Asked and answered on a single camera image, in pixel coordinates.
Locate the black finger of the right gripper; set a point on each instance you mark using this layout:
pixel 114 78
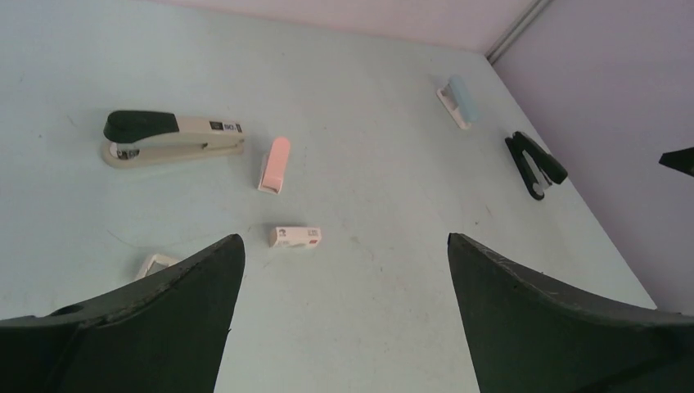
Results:
pixel 681 160

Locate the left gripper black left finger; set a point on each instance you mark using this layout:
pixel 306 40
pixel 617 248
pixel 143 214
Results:
pixel 163 333

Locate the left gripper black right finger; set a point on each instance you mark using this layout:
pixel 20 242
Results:
pixel 528 332

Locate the beige and black large stapler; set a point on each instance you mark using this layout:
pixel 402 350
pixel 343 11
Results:
pixel 136 139

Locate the open staple box tray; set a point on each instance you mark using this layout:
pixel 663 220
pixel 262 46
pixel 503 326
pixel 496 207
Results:
pixel 153 264

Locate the white staple box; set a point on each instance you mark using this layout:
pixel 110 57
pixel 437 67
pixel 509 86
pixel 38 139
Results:
pixel 295 237

